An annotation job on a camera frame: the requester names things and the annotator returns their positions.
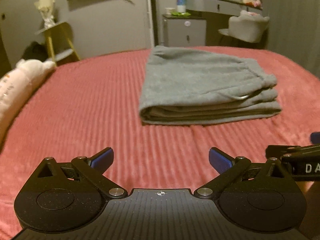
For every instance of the pink ribbed bedspread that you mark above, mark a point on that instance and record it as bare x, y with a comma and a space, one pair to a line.
93, 104

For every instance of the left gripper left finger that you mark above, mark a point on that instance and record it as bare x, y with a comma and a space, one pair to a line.
93, 168

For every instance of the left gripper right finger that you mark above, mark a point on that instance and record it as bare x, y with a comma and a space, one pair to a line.
229, 170

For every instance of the blue white container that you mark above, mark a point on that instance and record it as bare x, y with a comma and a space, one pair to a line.
181, 6

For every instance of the white plush pillow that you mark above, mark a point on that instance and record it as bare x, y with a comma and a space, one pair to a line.
18, 85

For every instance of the green item on cabinet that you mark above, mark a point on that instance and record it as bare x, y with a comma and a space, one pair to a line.
180, 14

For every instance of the yellow-legged side table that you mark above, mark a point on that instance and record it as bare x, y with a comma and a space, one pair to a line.
58, 42

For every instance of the wrapped flower bouquet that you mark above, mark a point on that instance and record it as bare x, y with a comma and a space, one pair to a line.
46, 9

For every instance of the grey drawer cabinet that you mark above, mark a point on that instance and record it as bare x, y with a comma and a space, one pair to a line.
184, 31

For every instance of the grey sweatpants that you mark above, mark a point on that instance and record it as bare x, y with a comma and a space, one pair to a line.
186, 86

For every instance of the black bag on floor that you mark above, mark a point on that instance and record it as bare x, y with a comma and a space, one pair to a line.
35, 51

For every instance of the white cup on cabinet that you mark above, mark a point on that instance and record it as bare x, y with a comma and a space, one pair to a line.
169, 10

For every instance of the grey upholstered chair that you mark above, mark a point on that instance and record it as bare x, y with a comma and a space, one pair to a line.
246, 29

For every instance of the white tower fan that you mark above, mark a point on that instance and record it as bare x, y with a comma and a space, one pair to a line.
152, 21

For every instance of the grey vanity desk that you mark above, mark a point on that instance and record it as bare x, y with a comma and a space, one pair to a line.
220, 7

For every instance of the person's right hand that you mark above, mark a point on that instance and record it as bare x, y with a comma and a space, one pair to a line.
310, 224

